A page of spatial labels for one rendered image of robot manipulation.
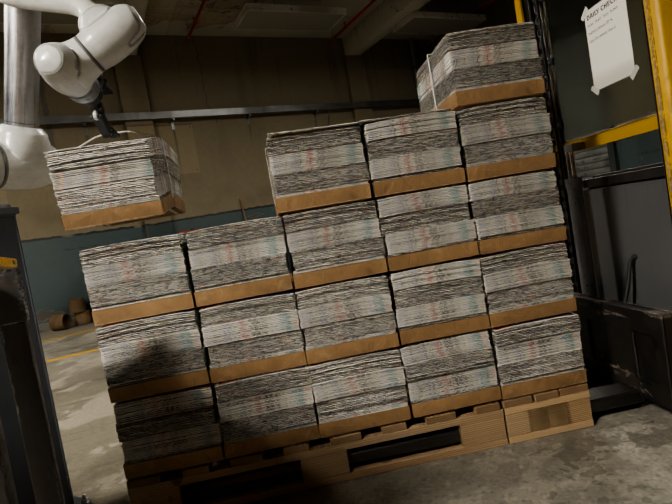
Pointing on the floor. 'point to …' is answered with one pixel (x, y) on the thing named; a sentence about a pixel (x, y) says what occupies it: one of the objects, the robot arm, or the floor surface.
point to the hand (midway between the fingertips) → (110, 112)
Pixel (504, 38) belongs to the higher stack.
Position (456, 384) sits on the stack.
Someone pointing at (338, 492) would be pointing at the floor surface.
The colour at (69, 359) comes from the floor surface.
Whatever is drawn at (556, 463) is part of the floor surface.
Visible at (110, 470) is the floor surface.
